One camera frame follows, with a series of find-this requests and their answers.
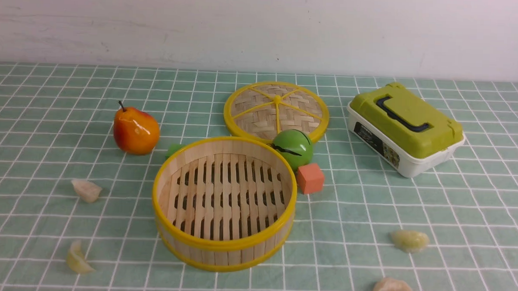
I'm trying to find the greenish dumpling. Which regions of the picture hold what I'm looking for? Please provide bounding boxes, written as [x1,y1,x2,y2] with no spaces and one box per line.
[66,239,95,274]

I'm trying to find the green apple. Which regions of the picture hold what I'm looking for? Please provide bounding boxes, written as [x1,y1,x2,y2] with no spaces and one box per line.
[270,129,313,171]

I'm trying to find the woven bamboo steamer lid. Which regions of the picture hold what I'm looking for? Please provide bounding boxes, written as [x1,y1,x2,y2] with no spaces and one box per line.
[223,81,330,144]

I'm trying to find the green checkered tablecloth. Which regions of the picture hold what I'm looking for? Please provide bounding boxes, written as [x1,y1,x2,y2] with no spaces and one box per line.
[0,62,518,291]

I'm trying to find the green foam cube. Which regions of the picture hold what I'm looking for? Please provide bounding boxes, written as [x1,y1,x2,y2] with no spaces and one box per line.
[165,144,184,159]

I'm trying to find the pale green dumpling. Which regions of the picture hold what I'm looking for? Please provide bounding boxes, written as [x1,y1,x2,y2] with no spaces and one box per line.
[390,229,430,254]

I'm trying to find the bamboo steamer tray yellow rim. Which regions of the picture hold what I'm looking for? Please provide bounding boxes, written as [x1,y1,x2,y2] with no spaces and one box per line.
[152,136,298,272]

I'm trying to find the orange foam cube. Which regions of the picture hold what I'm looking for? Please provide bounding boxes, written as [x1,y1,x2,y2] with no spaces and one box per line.
[296,163,325,195]

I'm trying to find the white pleated dumpling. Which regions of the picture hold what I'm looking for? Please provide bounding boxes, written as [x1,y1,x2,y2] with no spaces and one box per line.
[372,277,413,291]

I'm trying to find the green lidded white box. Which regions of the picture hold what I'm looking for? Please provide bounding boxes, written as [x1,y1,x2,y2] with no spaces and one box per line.
[347,82,465,178]

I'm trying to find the orange red pear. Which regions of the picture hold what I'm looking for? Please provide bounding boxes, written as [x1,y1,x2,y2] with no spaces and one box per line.
[113,100,161,156]

